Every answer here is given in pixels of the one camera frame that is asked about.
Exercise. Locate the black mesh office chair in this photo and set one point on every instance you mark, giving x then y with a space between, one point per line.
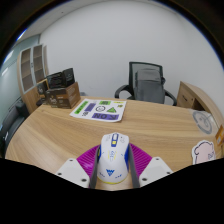
132 78

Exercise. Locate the black leather sofa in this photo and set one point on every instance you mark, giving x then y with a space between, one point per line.
10 126

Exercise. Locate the grey backpack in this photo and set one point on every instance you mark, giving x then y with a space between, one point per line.
150 86

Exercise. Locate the pink cartoon-shaped mouse pad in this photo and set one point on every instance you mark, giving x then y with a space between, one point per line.
203 152

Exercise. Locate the wooden side cabinet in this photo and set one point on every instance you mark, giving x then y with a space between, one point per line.
190 96

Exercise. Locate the orange cardboard box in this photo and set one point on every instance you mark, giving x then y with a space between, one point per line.
220 135

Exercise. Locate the white sticker sheet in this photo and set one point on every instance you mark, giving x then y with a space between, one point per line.
98 110

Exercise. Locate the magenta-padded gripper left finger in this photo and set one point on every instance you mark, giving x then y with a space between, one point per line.
71 170

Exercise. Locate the ceiling light panel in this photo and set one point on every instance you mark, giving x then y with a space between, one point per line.
21 35

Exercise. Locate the white blue yellow computer mouse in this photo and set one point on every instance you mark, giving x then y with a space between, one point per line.
112 160

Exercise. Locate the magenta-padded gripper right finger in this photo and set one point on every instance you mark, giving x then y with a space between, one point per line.
155 170

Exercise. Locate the wooden shelf unit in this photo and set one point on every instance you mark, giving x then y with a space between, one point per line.
28 73

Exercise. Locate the round clear grey-ringed mat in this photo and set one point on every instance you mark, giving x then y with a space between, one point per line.
204 121

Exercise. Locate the large brown cardboard box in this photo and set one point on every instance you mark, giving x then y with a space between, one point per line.
65 97

